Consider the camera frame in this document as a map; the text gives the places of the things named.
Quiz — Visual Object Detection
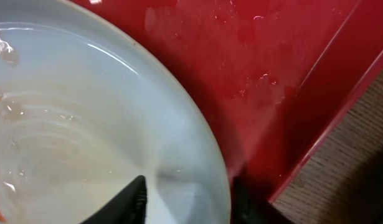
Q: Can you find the red plastic tray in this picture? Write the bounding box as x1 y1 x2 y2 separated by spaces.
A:
76 0 383 211

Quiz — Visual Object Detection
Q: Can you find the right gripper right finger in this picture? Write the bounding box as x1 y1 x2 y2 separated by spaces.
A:
232 177 291 224

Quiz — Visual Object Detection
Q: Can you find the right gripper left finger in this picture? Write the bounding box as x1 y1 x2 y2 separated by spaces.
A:
81 175 148 224

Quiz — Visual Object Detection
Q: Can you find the light blue plate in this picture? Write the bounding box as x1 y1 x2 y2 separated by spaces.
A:
0 1 231 223

